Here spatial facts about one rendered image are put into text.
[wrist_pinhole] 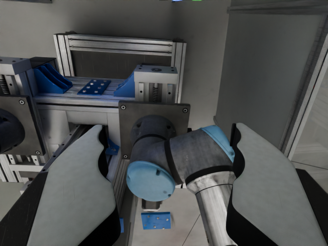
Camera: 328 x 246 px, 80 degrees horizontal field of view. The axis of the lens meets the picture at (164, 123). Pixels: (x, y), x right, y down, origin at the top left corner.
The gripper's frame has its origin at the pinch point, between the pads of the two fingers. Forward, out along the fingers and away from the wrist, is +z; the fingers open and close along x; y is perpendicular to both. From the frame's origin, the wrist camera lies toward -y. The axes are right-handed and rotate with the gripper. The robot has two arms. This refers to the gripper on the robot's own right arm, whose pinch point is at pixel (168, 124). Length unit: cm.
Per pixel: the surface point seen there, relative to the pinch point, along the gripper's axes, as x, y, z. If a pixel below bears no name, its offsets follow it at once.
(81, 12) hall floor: -57, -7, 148
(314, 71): 45, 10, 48
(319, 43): 45, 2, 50
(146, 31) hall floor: -12, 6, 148
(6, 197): -134, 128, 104
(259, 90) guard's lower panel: 46, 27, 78
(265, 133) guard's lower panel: 46, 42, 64
